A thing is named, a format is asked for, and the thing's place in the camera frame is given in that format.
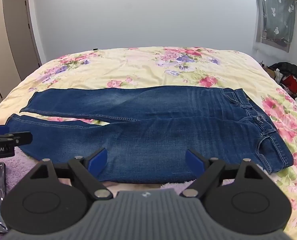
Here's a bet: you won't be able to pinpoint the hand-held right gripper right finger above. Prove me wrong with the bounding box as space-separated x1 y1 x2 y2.
181 149 265 200

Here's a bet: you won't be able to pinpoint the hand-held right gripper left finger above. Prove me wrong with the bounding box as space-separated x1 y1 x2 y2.
30 147 113 200

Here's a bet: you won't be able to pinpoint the blue denim pants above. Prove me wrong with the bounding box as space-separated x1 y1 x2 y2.
6 86 295 184

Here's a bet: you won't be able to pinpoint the purple fluffy blanket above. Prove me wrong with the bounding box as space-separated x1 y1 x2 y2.
0 146 197 205

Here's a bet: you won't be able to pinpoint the grey brown door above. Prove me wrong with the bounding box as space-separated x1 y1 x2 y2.
2 0 43 82

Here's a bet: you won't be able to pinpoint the yellow floral bed sheet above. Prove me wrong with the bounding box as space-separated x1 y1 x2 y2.
0 46 297 235

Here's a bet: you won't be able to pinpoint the red cloth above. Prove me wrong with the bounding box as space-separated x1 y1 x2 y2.
283 75 297 91

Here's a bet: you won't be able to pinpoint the black jacket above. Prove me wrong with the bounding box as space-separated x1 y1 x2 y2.
267 62 297 98

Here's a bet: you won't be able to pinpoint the plastic-covered window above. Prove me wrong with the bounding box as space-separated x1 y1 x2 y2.
255 0 297 53

